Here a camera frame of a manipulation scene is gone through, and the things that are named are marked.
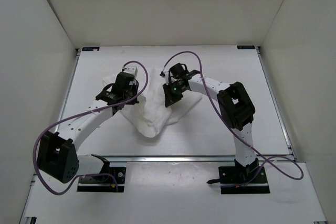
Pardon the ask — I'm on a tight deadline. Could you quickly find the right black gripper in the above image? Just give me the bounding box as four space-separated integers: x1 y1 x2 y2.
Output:
163 81 187 107

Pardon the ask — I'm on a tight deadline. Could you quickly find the white pleated skirt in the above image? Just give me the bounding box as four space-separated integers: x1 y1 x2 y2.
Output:
101 68 203 138

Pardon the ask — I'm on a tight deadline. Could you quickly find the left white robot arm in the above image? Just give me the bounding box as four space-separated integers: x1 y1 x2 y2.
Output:
37 66 139 184

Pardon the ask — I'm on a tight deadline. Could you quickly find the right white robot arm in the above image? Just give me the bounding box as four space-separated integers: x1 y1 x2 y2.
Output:
160 63 258 182

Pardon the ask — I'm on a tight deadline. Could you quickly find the left blue corner label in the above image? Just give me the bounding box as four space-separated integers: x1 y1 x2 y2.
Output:
81 47 100 51

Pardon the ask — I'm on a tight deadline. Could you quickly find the blue corner label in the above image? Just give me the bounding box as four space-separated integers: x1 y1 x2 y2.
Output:
81 47 100 51
237 45 255 50

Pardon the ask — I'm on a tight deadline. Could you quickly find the right blue corner label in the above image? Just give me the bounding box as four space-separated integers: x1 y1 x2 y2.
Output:
237 45 255 50

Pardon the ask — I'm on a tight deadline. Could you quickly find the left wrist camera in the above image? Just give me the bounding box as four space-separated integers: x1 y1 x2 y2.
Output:
122 66 138 78

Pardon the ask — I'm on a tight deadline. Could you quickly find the aluminium front rail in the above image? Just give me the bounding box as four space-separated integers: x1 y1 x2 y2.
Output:
105 155 234 163

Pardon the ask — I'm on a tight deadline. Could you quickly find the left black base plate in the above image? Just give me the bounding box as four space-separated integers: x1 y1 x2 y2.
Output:
77 163 127 193

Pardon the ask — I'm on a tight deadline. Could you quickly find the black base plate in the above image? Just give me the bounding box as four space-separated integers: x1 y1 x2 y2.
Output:
77 163 127 193
207 158 270 195

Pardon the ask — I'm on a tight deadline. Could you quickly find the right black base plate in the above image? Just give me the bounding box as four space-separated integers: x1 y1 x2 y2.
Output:
207 158 270 195

